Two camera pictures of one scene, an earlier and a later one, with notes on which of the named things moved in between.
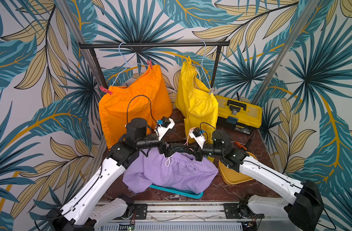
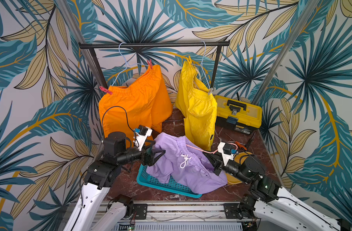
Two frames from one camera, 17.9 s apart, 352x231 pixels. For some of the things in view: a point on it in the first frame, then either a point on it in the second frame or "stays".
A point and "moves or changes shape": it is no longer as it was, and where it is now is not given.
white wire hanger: (202, 65) stays
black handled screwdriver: (250, 140) stays
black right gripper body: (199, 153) to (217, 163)
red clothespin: (150, 63) stays
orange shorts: (147, 97) stays
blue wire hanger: (127, 63) stays
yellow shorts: (196, 101) stays
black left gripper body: (162, 149) to (144, 159)
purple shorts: (182, 171) moves or changes shape
